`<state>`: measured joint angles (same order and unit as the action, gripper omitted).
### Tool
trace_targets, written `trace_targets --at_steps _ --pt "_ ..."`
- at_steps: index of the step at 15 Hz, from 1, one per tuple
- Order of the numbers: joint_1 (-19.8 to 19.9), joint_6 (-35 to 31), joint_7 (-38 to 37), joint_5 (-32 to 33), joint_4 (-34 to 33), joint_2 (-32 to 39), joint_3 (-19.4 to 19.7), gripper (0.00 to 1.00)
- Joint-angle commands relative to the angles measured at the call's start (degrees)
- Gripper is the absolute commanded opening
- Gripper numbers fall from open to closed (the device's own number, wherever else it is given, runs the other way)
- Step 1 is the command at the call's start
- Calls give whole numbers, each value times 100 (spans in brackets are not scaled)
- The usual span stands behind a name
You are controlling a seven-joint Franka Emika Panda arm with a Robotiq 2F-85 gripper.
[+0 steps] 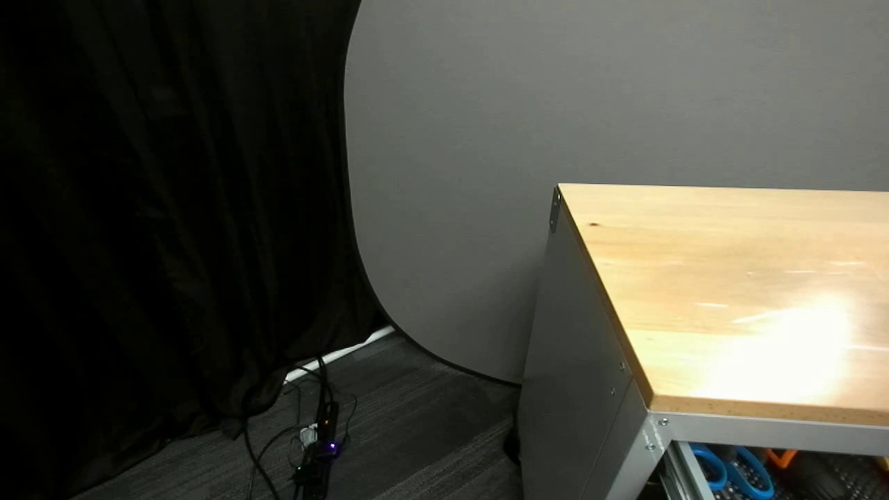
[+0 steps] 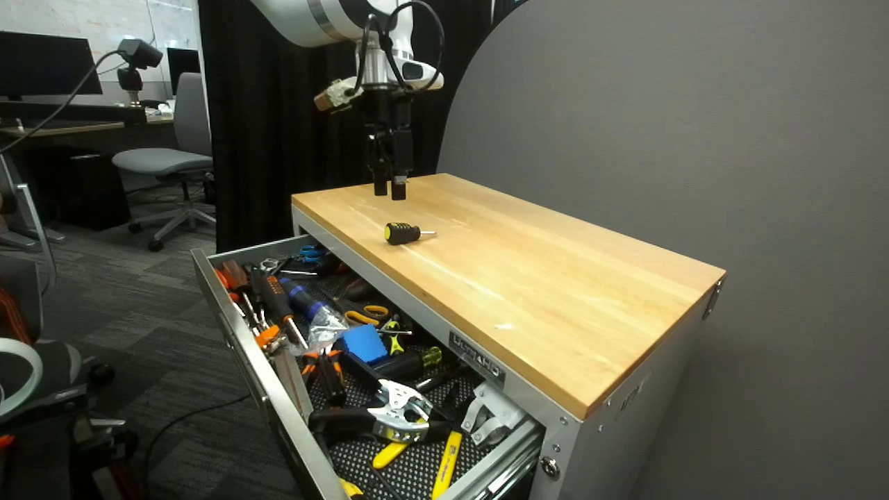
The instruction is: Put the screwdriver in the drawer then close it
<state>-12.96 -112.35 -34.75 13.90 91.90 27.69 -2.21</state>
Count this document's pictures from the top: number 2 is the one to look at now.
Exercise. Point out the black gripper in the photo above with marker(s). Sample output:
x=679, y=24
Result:
x=390, y=113

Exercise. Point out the black yellow stubby screwdriver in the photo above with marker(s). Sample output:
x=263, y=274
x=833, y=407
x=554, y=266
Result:
x=401, y=232

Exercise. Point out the grey metal tool drawer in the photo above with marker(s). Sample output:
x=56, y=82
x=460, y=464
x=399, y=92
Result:
x=267, y=389

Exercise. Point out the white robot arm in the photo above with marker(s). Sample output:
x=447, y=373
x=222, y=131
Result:
x=307, y=17

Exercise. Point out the black curtain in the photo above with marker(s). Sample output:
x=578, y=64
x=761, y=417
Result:
x=267, y=141

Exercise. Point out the grey tool cabinet wooden top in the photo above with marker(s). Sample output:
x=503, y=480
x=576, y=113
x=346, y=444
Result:
x=518, y=269

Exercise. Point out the blue plastic block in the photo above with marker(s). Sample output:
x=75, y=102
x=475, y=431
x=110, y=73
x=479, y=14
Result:
x=363, y=346

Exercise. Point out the grey office chair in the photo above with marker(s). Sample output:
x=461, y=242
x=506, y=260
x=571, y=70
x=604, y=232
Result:
x=169, y=159

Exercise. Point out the small black monitor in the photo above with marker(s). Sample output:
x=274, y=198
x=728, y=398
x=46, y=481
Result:
x=181, y=64

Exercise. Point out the grey rounded partition panel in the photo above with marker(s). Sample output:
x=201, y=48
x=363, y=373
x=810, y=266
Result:
x=667, y=141

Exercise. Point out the black under-desk cabinet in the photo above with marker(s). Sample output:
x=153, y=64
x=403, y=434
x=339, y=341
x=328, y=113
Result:
x=79, y=189

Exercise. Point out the wooden office desk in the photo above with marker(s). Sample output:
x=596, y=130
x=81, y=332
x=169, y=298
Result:
x=65, y=127

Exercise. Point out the large black monitor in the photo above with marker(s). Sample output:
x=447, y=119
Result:
x=46, y=64

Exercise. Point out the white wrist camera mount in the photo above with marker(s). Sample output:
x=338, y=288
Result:
x=333, y=95

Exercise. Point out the white plastic bracket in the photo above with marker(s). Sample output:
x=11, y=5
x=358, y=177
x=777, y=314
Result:
x=485, y=416

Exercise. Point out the black camera on stand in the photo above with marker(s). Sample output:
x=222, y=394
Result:
x=140, y=55

